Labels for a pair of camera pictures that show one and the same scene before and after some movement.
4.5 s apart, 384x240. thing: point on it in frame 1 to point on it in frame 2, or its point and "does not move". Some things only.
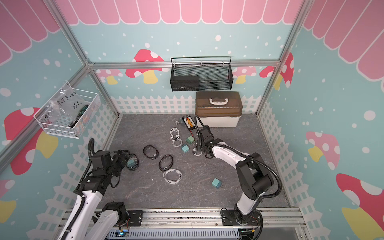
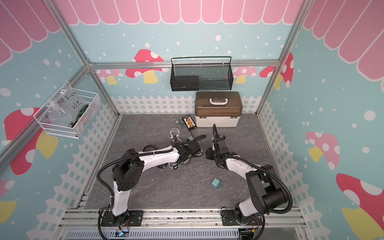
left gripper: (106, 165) to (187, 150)
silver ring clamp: (175, 134) does not move
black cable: (150, 152) does not move
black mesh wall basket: (201, 73) does not move
